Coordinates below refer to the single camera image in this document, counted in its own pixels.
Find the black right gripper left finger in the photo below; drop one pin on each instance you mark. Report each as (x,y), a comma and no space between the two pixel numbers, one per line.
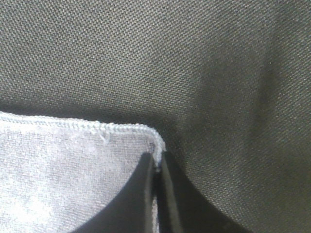
(130,211)

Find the black fabric table mat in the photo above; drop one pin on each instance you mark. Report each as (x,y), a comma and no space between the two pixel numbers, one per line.
(226,83)

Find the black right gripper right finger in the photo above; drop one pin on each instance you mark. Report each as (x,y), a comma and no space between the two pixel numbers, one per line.
(182,208)

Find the grey microfibre towel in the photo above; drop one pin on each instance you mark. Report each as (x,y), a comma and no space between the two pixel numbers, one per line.
(58,173)

